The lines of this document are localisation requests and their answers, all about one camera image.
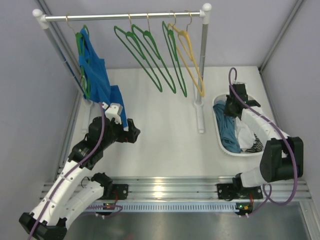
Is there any teal blue tank top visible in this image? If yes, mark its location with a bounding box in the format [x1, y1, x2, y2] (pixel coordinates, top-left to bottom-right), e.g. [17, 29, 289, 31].
[212, 100, 241, 154]

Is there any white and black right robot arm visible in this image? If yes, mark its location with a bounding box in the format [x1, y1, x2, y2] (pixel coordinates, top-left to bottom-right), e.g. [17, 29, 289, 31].
[224, 83, 304, 199]

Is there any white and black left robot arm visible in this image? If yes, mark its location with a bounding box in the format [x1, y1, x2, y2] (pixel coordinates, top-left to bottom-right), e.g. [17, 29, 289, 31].
[19, 116, 141, 240]

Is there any bright blue tank top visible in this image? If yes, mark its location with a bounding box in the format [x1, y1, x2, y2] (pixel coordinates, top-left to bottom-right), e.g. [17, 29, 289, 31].
[78, 26, 128, 131]

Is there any yellow hanger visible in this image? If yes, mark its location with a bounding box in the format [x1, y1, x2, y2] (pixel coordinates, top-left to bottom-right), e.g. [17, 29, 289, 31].
[167, 10, 205, 97]

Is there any green hanger with blue top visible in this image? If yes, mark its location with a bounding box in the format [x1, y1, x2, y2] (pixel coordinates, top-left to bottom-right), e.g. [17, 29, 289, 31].
[65, 15, 91, 100]

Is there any white plastic laundry basket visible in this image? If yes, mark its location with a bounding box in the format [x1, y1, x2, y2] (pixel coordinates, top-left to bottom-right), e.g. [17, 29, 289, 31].
[212, 94, 263, 157]

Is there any black and white striped garment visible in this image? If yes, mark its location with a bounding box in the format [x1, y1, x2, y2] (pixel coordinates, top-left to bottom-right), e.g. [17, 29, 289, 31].
[242, 134, 264, 153]

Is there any silver and white clothes rack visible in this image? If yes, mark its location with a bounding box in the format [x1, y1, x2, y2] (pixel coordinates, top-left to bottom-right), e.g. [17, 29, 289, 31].
[32, 3, 212, 134]

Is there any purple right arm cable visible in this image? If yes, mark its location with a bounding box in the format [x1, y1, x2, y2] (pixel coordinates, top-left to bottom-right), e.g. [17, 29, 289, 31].
[228, 66, 300, 218]

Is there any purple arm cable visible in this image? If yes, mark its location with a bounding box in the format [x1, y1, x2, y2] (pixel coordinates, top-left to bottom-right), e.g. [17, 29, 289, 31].
[26, 101, 124, 240]
[228, 66, 300, 218]

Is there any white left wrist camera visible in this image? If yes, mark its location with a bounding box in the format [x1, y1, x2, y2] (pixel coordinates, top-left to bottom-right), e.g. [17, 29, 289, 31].
[102, 102, 123, 124]

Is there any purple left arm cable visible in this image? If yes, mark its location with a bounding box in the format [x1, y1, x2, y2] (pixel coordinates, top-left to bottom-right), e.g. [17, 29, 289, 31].
[26, 101, 124, 240]

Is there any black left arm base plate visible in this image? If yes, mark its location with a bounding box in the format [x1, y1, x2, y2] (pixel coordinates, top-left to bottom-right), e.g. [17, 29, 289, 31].
[109, 184, 129, 200]

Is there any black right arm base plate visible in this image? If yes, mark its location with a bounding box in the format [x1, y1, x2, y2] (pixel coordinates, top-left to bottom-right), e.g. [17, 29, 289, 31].
[216, 183, 263, 201]

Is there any aluminium mounting rail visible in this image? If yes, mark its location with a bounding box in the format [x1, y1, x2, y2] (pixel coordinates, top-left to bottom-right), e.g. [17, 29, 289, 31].
[41, 176, 311, 213]

